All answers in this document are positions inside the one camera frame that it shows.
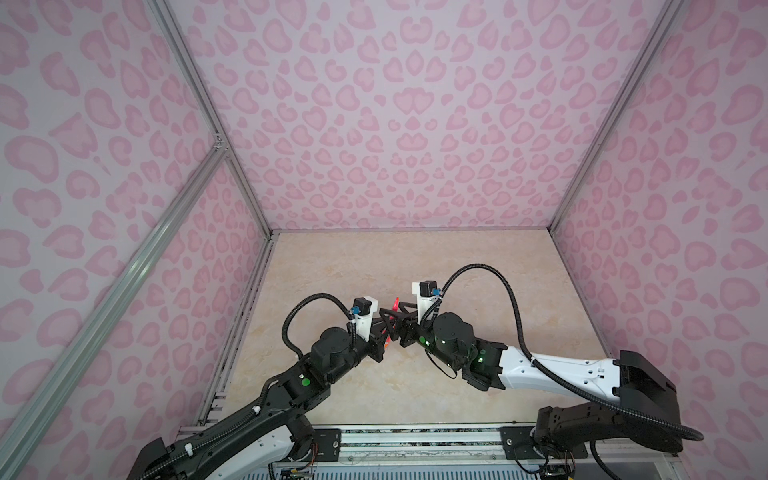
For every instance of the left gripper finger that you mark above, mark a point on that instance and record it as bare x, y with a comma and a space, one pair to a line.
392, 330
386, 314

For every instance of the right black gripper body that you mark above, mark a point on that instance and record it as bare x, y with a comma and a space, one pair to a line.
417, 331

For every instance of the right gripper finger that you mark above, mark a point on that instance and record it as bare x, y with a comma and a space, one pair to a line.
408, 310
401, 325

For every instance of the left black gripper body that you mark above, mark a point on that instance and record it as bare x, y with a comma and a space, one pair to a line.
371, 348

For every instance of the pink marker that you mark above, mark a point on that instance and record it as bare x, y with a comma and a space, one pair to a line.
394, 302

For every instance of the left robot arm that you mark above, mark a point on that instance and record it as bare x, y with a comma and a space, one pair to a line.
273, 427

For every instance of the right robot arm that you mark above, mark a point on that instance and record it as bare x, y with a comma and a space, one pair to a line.
626, 397

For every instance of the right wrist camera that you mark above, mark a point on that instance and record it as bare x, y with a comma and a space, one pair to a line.
426, 293

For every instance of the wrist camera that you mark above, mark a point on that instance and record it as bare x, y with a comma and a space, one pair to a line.
363, 311
426, 293

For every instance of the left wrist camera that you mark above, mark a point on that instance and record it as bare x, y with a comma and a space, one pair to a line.
363, 311

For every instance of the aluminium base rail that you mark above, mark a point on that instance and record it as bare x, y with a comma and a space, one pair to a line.
464, 451

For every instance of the left corner aluminium post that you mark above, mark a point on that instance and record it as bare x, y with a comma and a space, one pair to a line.
171, 30

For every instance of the corner aluminium post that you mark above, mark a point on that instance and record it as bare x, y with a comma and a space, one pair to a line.
670, 15
171, 30

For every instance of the diagonal aluminium frame bar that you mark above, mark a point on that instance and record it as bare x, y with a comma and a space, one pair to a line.
35, 418

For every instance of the right corner aluminium post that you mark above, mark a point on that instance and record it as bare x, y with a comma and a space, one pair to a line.
670, 15

